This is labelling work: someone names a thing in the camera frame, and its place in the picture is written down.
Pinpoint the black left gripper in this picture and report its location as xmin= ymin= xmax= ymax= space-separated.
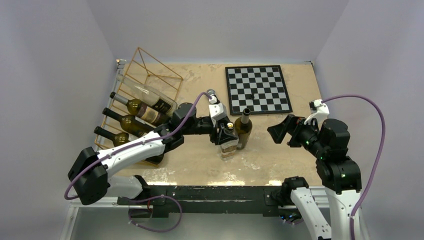
xmin=181 ymin=116 xmax=237 ymax=145

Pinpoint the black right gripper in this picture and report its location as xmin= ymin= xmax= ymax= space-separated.
xmin=267 ymin=112 xmax=328 ymax=157

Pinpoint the square clear liquor bottle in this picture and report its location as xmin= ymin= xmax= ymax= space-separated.
xmin=219 ymin=122 xmax=239 ymax=161

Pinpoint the clear wine bottle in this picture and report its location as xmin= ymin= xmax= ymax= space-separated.
xmin=116 ymin=74 xmax=178 ymax=117

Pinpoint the olive green wine bottle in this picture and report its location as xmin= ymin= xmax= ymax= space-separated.
xmin=109 ymin=92 xmax=169 ymax=127

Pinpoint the dark green wine bottle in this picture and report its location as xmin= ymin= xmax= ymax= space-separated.
xmin=102 ymin=107 xmax=154 ymax=137

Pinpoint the green wine bottle white label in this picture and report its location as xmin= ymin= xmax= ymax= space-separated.
xmin=93 ymin=126 xmax=165 ymax=166

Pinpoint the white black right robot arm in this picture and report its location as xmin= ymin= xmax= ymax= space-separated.
xmin=267 ymin=114 xmax=362 ymax=240

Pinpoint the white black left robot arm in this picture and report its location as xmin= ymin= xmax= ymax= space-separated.
xmin=65 ymin=103 xmax=236 ymax=206

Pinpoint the green bottle tan label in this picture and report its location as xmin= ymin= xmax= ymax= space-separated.
xmin=234 ymin=108 xmax=253 ymax=150

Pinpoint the black handheld microphone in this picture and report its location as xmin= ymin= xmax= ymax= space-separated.
xmin=206 ymin=89 xmax=217 ymax=100

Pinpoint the black white chessboard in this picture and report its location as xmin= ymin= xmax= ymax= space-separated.
xmin=225 ymin=65 xmax=293 ymax=116

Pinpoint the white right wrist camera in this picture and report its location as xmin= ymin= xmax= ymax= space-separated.
xmin=304 ymin=99 xmax=330 ymax=125

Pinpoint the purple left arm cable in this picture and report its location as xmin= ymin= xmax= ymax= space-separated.
xmin=64 ymin=92 xmax=213 ymax=201

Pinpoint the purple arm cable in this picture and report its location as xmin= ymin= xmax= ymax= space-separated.
xmin=64 ymin=92 xmax=213 ymax=201
xmin=321 ymin=94 xmax=386 ymax=240

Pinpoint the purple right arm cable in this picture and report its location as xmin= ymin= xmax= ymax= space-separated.
xmin=321 ymin=94 xmax=386 ymax=240

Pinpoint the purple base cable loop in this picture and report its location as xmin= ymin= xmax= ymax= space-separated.
xmin=127 ymin=194 xmax=184 ymax=233

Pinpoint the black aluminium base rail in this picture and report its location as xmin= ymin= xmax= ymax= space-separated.
xmin=59 ymin=184 xmax=335 ymax=240

